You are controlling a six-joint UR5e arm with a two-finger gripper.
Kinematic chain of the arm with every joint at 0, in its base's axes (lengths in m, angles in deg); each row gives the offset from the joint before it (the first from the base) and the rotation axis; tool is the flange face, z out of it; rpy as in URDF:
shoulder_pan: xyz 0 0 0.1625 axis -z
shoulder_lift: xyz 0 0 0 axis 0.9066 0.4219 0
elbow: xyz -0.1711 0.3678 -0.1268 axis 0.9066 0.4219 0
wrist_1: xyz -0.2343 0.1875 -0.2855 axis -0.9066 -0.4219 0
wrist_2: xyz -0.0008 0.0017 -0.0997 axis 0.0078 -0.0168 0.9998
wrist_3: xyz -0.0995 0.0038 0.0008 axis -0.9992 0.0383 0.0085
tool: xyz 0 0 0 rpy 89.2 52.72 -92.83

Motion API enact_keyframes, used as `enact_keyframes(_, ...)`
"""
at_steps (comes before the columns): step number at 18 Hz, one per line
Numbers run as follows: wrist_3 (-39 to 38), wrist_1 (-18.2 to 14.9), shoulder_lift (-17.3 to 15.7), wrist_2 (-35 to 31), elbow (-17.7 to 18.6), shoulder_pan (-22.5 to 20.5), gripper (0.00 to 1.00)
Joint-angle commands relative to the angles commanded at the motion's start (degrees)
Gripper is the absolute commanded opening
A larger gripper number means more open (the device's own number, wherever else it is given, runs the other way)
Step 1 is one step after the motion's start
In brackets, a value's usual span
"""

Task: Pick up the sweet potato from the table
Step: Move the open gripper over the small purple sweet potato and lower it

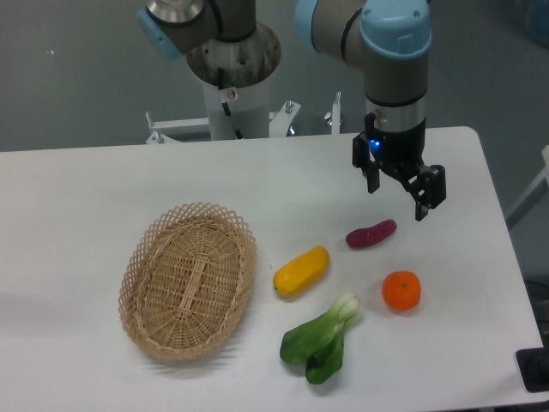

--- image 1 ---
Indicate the woven wicker basket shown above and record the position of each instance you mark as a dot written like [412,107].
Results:
[188,282]

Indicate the orange mandarin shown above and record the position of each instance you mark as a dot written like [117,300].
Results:
[401,290]

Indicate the green bok choy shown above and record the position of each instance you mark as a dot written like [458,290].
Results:
[319,343]

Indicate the yellow mango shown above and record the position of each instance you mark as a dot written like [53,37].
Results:
[301,273]

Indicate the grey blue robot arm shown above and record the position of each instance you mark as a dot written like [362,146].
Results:
[388,41]

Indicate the white frame at right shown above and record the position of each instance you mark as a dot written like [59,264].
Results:
[533,192]

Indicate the black box at table edge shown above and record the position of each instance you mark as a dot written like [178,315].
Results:
[533,365]

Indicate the white metal base frame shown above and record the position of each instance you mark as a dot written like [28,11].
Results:
[291,119]

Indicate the purple sweet potato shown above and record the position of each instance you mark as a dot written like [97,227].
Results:
[369,236]

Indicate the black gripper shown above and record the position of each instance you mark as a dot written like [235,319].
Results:
[426,184]

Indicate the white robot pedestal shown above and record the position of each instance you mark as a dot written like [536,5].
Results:
[235,79]

